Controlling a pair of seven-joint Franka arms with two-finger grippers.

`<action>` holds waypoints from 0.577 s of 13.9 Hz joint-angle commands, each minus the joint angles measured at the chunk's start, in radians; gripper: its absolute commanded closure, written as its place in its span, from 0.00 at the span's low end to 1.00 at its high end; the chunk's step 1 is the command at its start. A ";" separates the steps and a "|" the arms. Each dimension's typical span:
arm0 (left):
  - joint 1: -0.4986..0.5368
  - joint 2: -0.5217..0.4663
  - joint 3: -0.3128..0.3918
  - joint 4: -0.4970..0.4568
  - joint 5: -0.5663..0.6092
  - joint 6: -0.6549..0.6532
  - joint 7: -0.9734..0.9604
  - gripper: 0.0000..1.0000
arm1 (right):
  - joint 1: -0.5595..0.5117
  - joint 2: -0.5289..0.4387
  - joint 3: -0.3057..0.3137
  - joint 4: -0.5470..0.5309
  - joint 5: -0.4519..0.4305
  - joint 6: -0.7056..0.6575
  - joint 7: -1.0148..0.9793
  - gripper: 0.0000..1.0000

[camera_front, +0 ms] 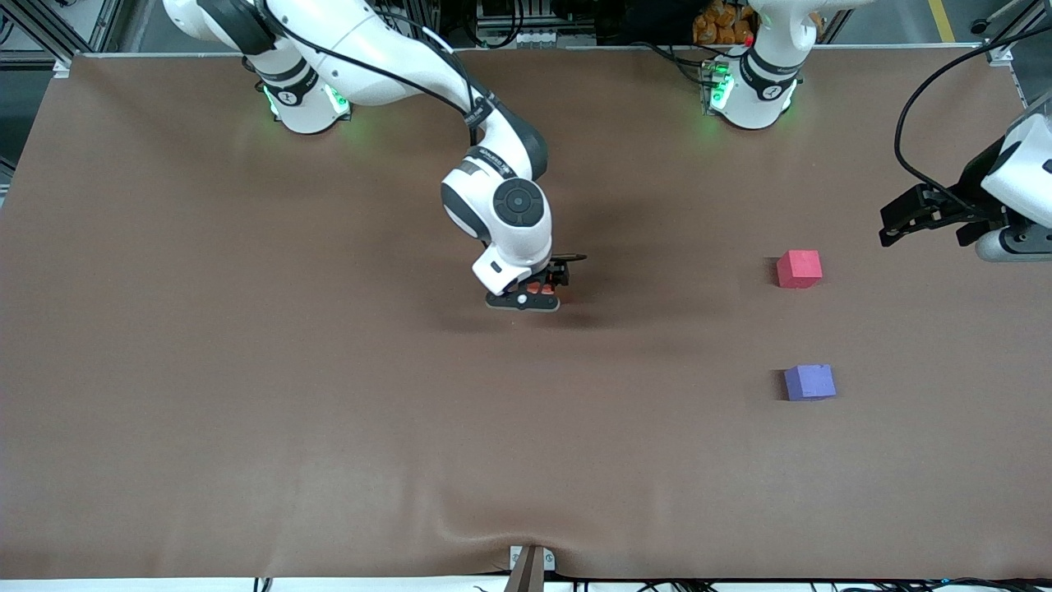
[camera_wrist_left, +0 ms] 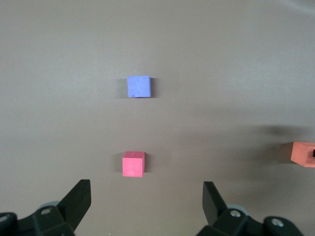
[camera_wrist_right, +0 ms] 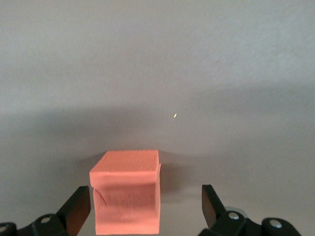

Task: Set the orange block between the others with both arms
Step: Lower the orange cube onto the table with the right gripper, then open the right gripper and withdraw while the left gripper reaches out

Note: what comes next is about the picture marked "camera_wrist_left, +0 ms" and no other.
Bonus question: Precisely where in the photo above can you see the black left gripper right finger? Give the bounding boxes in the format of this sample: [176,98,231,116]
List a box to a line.
[196,181,304,236]

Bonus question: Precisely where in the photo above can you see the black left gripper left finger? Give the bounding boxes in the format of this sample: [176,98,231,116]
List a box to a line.
[0,179,92,236]

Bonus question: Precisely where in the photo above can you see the orange foam block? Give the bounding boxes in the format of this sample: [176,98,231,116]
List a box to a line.
[289,141,315,168]

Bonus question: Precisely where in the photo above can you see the red foam block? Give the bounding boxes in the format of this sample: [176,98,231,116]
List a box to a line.
[122,150,146,177]

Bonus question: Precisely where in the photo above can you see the purple foam block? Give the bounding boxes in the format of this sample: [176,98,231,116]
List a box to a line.
[126,75,152,99]

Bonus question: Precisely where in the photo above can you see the brown table mat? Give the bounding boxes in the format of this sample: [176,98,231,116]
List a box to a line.
[0,0,315,236]

